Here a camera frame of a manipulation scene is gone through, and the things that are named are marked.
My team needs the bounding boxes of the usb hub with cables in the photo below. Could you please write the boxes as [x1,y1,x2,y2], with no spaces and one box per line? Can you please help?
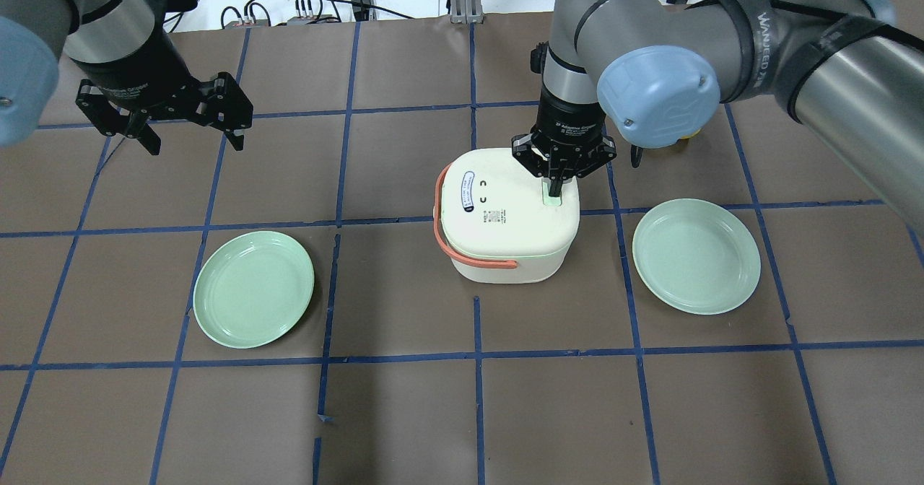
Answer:
[219,2,343,29]

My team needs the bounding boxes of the green plate near right arm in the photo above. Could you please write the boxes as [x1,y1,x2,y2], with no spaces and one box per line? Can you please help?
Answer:
[632,198,762,316]

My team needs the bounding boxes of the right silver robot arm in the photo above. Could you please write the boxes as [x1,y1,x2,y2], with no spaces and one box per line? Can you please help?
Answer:
[511,0,923,232]

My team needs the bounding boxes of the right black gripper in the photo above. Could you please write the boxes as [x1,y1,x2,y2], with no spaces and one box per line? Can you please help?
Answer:
[511,87,616,198]

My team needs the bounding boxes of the green plate near left arm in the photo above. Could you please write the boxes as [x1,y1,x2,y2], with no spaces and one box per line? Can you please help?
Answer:
[192,230,315,349]

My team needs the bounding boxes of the white rice cooker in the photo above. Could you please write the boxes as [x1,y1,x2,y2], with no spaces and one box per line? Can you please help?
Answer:
[433,147,580,284]

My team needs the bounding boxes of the brown gridded table mat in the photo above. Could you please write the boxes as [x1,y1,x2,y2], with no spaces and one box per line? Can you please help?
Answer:
[1,14,922,484]

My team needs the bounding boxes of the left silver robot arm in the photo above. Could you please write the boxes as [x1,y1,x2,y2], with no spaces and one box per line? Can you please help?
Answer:
[1,0,253,155]

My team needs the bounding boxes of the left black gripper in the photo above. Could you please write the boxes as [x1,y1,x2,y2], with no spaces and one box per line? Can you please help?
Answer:
[76,34,253,156]

